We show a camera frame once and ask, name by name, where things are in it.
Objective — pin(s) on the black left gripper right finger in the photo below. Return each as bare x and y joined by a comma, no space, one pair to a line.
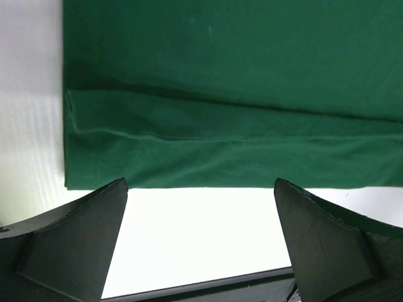
338,254

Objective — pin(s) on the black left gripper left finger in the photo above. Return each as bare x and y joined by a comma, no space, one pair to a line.
63,254

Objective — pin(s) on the dark green t-shirt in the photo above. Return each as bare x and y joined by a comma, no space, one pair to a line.
171,94

